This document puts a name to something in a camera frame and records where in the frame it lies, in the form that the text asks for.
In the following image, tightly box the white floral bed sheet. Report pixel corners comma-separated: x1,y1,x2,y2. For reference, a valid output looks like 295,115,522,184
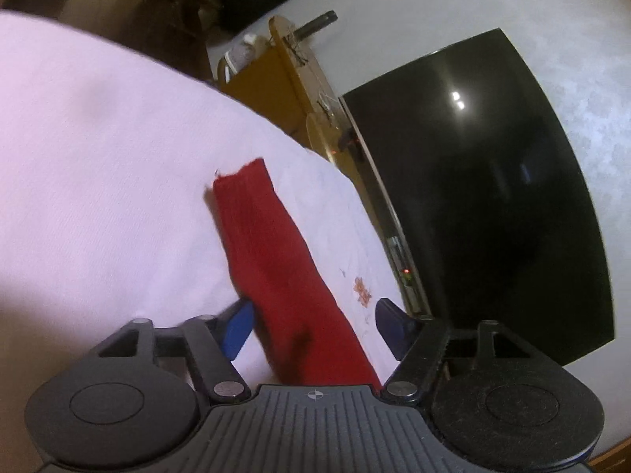
0,11,410,473

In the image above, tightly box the metal cylinder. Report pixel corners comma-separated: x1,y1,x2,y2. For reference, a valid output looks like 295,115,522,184
295,10,338,40

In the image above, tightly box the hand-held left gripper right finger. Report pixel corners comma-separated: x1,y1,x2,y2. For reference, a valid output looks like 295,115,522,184
375,298,565,402

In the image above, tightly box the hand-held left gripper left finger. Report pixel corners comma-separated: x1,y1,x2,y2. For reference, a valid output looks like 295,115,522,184
96,298,256,402

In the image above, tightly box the black set-top box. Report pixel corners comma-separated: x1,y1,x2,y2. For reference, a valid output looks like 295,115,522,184
387,236,420,313

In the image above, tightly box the wooden television stand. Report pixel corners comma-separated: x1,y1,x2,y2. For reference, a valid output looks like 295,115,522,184
217,16,435,318

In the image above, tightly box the black flat television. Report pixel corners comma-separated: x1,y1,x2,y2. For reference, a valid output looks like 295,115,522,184
340,28,617,366

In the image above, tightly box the red cloth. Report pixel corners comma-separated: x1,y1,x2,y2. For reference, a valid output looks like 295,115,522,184
206,158,383,387

